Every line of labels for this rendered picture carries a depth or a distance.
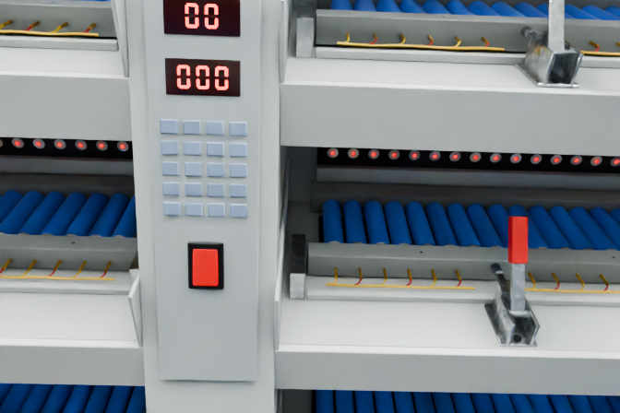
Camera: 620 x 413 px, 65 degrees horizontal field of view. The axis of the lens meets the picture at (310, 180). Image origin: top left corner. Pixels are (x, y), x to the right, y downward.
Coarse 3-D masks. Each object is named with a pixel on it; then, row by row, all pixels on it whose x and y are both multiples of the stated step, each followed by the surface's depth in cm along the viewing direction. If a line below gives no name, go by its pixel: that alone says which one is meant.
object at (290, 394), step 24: (288, 408) 51; (312, 408) 51; (336, 408) 50; (360, 408) 49; (384, 408) 49; (408, 408) 49; (432, 408) 49; (456, 408) 50; (480, 408) 50; (504, 408) 50; (528, 408) 50; (552, 408) 50; (576, 408) 50; (600, 408) 50
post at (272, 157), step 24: (264, 0) 30; (264, 24) 30; (144, 48) 30; (264, 48) 30; (144, 72) 31; (264, 72) 31; (144, 96) 31; (264, 96) 31; (144, 120) 31; (264, 120) 31; (144, 144) 32; (264, 144) 32; (144, 168) 32; (264, 168) 32; (144, 192) 32; (264, 192) 32; (144, 216) 33; (264, 216) 33; (144, 240) 33; (264, 240) 33; (144, 264) 34; (264, 264) 34; (144, 288) 34; (264, 288) 34; (144, 312) 34; (264, 312) 35; (144, 336) 35; (264, 336) 35; (144, 360) 35; (264, 360) 35; (168, 384) 36; (192, 384) 36; (216, 384) 36; (240, 384) 36; (264, 384) 36; (168, 408) 36; (192, 408) 36; (216, 408) 36; (240, 408) 36; (264, 408) 36
